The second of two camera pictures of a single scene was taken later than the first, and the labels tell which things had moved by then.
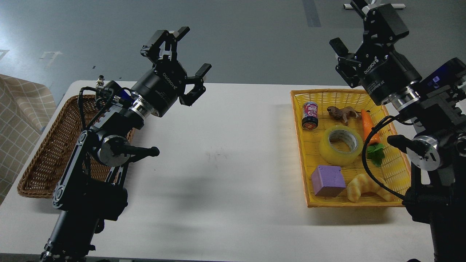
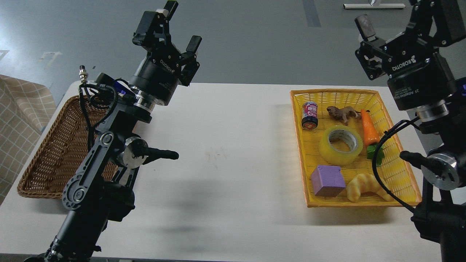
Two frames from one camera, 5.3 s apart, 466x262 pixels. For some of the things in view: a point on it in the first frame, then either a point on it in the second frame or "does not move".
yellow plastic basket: [331, 125] does not move
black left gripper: [161, 88] → [157, 76]
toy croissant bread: [364, 183] does not move
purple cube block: [328, 181] does not move
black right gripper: [384, 72] → [420, 75]
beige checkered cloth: [26, 106] does not move
